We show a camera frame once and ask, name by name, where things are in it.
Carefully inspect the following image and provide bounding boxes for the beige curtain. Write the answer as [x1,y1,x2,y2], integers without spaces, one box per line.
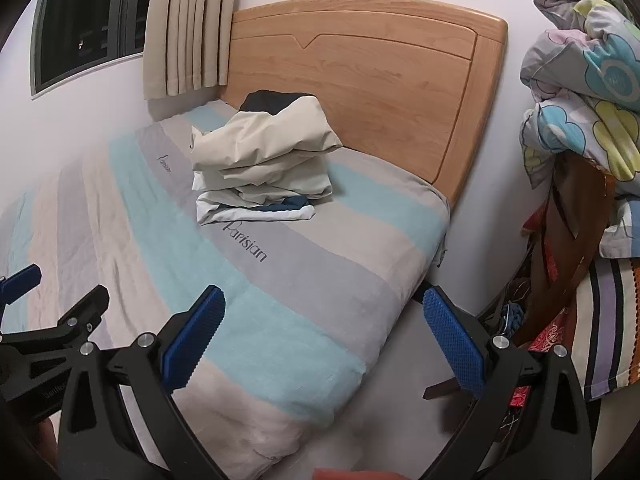
[143,0,246,101]

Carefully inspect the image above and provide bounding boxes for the dark window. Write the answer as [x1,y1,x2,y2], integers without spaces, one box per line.
[30,0,161,98]

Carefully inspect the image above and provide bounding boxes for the beige and black hooded jacket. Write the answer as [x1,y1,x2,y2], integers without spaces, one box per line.
[190,91,343,208]

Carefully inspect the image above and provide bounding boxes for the red patterned cloth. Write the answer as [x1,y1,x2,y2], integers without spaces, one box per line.
[510,320,571,411]

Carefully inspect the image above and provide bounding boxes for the bed with striped sheet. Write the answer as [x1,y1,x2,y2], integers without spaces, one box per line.
[0,99,451,463]

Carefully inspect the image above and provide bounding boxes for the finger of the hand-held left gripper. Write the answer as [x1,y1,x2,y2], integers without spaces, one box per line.
[0,263,43,306]
[47,285,111,342]

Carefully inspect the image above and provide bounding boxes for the wooden headboard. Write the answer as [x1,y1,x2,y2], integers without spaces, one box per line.
[217,0,509,206]

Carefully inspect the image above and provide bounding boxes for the white crumpled garment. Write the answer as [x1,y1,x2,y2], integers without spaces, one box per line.
[195,190,317,227]

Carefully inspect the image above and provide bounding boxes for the brown wooden chair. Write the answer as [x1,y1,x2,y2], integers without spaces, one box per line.
[422,160,616,401]

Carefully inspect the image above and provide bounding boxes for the floral quilt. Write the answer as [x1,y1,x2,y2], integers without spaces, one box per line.
[519,0,640,261]

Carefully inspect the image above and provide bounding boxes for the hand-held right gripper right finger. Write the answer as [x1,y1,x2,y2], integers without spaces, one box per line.
[415,285,586,480]

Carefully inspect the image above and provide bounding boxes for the blue small cloth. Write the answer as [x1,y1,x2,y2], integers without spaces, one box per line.
[500,302,523,336]

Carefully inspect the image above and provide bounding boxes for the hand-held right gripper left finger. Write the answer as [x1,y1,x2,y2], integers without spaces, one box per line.
[59,285,227,480]

